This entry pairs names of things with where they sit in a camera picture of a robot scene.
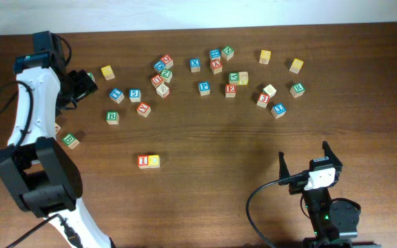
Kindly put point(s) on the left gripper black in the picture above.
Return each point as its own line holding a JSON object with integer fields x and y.
{"x": 85, "y": 85}

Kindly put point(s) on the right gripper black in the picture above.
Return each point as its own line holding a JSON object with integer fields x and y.
{"x": 284, "y": 171}

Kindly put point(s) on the green R block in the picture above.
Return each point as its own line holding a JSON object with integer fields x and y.
{"x": 297, "y": 90}

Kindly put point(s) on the red I block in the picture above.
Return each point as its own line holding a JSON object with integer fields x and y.
{"x": 143, "y": 161}

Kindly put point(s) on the yellow C block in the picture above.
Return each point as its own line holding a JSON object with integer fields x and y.
{"x": 154, "y": 161}

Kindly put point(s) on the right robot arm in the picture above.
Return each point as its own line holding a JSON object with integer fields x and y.
{"x": 334, "y": 220}

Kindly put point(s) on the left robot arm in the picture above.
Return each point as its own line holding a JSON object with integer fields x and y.
{"x": 39, "y": 175}

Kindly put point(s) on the green J block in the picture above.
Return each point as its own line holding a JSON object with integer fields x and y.
{"x": 91, "y": 76}

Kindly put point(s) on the yellow block upper left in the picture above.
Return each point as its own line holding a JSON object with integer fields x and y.
{"x": 107, "y": 72}

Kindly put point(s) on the blue T block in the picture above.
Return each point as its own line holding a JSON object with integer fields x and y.
{"x": 116, "y": 95}

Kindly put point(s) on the yellow block far left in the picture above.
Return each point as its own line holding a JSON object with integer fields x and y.
{"x": 57, "y": 128}

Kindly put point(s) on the green B block upper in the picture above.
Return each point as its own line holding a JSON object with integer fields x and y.
{"x": 112, "y": 118}

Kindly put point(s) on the green b block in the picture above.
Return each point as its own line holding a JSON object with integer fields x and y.
{"x": 70, "y": 141}
{"x": 112, "y": 118}

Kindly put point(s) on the green B block lower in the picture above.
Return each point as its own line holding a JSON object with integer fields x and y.
{"x": 70, "y": 141}

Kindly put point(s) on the blue L block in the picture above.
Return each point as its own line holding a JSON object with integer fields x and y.
{"x": 278, "y": 110}

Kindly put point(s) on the blue 5 block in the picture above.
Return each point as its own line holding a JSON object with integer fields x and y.
{"x": 135, "y": 95}

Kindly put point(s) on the red Y block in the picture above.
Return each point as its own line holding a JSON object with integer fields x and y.
{"x": 143, "y": 109}

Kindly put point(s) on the red 3 block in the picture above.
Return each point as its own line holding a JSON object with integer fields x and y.
{"x": 263, "y": 100}

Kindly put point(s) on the plain wood O block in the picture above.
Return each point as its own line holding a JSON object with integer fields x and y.
{"x": 270, "y": 90}

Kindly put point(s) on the red U block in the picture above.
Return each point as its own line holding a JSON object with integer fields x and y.
{"x": 157, "y": 80}

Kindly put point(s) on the blue D block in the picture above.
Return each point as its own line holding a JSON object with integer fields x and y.
{"x": 159, "y": 66}

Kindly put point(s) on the plain wood red-edged block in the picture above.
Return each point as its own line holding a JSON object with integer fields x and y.
{"x": 163, "y": 90}

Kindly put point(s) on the green Z block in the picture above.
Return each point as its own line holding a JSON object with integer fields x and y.
{"x": 166, "y": 75}

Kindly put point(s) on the red Q block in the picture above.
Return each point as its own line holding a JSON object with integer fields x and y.
{"x": 168, "y": 61}

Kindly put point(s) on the yellow block upper right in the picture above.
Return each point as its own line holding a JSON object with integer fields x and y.
{"x": 296, "y": 66}

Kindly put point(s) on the red E block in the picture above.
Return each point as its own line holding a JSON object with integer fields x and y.
{"x": 230, "y": 90}

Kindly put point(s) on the yellow 8 block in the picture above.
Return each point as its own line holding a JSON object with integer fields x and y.
{"x": 243, "y": 78}

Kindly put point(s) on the green V block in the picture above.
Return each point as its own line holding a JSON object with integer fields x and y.
{"x": 233, "y": 78}

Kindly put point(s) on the yellow block upper middle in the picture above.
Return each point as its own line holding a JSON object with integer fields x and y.
{"x": 265, "y": 56}

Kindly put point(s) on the blue X block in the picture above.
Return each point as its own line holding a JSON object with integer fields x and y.
{"x": 195, "y": 65}

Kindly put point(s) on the blue P block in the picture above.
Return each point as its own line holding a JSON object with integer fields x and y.
{"x": 204, "y": 88}

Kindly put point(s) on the red A block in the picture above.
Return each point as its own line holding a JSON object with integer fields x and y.
{"x": 216, "y": 66}

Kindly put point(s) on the green N block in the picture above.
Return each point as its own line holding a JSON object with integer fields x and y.
{"x": 227, "y": 52}

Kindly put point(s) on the blue H block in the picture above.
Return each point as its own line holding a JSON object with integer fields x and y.
{"x": 215, "y": 55}

